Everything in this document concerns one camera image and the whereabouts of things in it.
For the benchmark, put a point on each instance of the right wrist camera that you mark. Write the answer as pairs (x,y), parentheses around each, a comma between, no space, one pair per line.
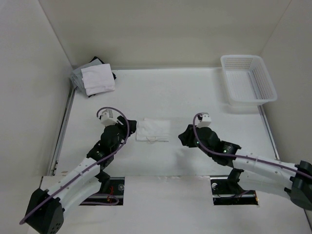
(204,120)

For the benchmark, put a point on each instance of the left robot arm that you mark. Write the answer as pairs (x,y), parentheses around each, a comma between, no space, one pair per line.
(48,208)

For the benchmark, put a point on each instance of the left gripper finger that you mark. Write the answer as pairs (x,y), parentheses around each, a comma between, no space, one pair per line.
(131,126)
(122,122)

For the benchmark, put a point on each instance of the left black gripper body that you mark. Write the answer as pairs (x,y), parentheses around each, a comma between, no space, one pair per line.
(122,131)

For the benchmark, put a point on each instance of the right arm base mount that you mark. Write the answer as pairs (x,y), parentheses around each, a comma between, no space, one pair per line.
(226,190)

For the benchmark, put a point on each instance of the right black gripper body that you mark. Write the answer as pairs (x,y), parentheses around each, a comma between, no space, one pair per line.
(207,153)

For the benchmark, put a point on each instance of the folded black tank top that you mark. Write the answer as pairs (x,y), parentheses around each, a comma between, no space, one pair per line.
(99,60)

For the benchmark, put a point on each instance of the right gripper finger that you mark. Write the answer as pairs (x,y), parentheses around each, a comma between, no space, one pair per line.
(187,139)
(189,129)

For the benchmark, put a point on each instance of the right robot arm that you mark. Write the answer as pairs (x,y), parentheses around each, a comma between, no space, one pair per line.
(291,181)

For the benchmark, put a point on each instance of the folded grey tank top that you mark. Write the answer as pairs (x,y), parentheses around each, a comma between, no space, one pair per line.
(76,76)

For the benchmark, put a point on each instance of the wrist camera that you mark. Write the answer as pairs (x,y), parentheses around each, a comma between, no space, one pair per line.
(106,118)
(204,120)

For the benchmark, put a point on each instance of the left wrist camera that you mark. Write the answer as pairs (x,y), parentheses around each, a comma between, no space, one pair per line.
(106,118)

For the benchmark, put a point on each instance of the white plastic basket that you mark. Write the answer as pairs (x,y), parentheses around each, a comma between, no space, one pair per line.
(247,80)

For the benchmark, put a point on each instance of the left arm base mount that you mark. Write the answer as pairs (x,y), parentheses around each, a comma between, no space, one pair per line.
(111,192)

